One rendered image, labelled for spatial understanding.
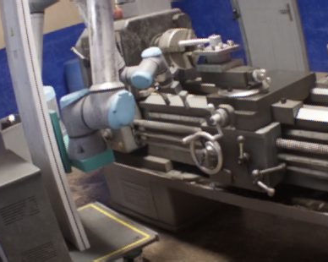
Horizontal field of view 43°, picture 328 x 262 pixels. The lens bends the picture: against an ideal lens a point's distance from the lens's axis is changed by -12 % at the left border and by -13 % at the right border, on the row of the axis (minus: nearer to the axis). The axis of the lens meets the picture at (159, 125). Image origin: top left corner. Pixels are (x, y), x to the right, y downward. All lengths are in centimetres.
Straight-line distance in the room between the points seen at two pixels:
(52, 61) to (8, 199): 432
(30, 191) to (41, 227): 18
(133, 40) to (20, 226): 137
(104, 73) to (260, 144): 72
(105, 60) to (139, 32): 94
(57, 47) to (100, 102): 432
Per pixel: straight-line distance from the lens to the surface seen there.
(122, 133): 281
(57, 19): 621
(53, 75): 615
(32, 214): 202
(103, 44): 190
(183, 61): 275
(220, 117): 201
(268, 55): 616
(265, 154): 200
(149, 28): 286
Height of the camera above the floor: 142
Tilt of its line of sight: 15 degrees down
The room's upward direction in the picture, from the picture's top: 12 degrees counter-clockwise
